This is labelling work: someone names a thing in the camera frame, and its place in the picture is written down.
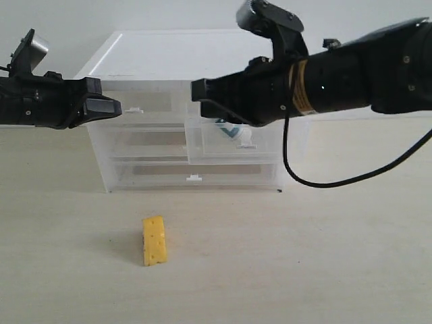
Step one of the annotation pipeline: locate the clear plastic container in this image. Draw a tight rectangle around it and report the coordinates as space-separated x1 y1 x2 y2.
98 159 286 192
92 128 188 159

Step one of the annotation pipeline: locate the white pill bottle blue label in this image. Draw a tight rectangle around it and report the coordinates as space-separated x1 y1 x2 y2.
213 118 252 145

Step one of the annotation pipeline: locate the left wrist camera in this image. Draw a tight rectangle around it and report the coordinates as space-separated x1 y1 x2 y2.
7 28 49 77

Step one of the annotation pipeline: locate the white plastic drawer cabinet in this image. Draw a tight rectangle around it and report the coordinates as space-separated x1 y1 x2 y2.
72 28 288 194

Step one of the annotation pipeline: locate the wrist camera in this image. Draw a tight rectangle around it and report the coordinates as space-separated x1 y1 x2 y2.
236 0 308 61
7 28 49 77

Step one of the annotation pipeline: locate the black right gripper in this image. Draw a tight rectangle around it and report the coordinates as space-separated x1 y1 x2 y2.
190 58 302 127

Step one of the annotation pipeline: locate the yellow cheese wedge toy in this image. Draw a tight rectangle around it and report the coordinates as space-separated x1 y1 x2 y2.
142 215 168 267

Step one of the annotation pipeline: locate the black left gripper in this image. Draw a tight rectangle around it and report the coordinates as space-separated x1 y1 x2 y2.
1 72 122 130

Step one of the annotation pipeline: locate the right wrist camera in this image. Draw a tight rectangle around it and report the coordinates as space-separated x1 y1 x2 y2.
236 0 308 61

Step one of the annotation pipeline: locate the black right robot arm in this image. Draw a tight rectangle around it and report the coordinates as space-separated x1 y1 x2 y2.
191 18 431 127

